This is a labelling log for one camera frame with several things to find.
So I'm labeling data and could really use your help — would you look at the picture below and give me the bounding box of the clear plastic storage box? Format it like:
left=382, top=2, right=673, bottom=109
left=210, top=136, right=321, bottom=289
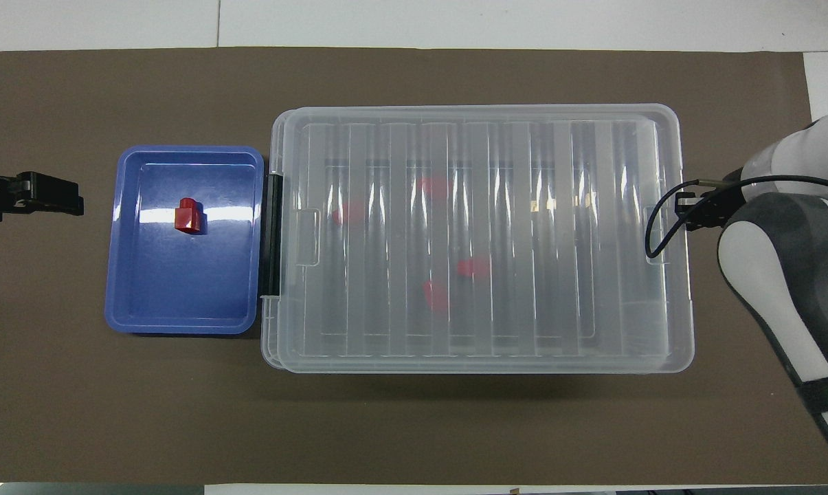
left=260, top=107, right=693, bottom=373

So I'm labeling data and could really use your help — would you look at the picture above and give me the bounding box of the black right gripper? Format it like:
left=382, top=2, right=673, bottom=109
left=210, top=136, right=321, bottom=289
left=675, top=184, right=746, bottom=232

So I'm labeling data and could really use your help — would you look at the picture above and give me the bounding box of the brown table mat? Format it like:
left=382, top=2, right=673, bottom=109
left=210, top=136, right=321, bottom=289
left=0, top=47, right=828, bottom=485

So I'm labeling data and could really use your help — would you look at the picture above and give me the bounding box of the clear ribbed box lid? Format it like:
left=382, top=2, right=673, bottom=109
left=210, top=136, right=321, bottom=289
left=271, top=103, right=695, bottom=374

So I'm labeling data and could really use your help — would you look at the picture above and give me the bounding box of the blue plastic tray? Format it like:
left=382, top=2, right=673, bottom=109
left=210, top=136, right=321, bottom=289
left=104, top=145, right=265, bottom=336

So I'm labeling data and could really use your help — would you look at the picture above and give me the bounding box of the black box latch handle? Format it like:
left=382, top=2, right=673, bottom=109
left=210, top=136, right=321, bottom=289
left=266, top=172, right=282, bottom=298

